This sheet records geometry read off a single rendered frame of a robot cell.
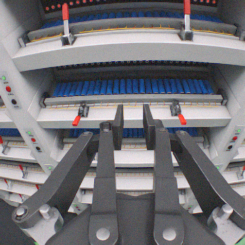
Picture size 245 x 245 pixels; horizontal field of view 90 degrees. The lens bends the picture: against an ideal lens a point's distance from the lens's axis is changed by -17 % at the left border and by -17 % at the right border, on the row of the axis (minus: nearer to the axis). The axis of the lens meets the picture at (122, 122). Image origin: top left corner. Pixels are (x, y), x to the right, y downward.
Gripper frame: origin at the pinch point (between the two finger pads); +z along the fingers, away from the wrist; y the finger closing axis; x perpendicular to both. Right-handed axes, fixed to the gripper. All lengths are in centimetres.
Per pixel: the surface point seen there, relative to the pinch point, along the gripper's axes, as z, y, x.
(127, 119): 20.7, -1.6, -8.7
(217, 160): 24.7, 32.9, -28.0
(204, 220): 37, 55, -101
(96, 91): 27.6, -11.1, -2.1
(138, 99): 24.3, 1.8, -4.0
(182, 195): 37, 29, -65
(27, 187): 37, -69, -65
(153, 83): 30.3, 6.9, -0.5
